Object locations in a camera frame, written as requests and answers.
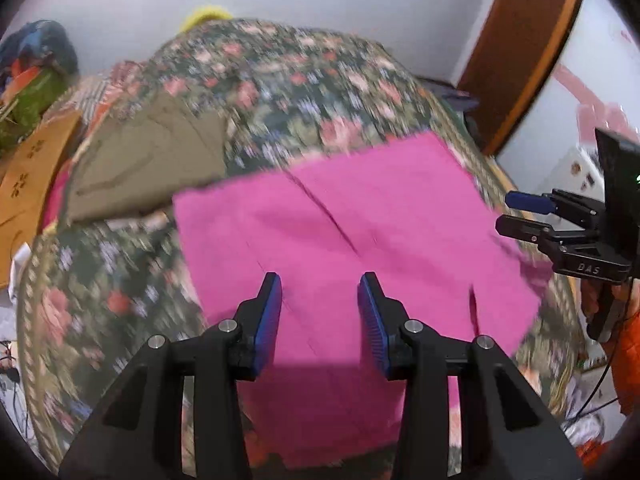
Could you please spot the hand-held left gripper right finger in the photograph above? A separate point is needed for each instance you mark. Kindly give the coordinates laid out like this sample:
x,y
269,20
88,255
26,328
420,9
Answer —
x,y
372,310

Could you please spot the wooden door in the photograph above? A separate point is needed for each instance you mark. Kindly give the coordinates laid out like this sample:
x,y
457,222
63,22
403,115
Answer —
x,y
520,50

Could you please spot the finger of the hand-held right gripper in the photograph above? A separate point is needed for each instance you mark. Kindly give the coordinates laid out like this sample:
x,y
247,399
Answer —
x,y
520,227
527,201

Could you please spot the pink wall decoration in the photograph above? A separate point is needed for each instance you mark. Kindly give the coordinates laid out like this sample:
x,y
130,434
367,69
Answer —
x,y
590,105

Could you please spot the magenta pants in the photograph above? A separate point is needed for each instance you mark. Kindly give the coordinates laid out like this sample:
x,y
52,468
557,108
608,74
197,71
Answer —
x,y
350,220

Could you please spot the striped orange cloth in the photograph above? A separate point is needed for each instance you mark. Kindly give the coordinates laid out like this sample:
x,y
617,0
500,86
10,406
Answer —
x,y
102,95

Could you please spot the white appliance with stickers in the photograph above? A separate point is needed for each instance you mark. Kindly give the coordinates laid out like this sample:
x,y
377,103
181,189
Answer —
x,y
575,170

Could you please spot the yellow cloth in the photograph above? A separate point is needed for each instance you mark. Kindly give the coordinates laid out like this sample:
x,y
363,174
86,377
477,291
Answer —
x,y
205,16

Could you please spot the person's right forearm orange sleeve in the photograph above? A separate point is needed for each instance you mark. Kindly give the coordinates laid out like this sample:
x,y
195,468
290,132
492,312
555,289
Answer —
x,y
627,350

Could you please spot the person's right hand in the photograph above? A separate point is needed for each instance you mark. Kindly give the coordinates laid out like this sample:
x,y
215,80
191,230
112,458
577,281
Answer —
x,y
590,305

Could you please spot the olive green folded pants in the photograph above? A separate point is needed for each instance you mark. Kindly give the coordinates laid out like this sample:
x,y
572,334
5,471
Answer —
x,y
145,160

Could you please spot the floral bed blanket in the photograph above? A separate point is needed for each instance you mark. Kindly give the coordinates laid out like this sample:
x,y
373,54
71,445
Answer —
x,y
310,80

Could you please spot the pile of blue green clothes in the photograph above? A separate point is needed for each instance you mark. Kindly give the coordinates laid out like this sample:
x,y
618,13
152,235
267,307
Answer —
x,y
35,75

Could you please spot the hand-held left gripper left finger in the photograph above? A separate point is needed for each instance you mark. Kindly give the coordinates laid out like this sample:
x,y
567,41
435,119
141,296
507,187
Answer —
x,y
268,310

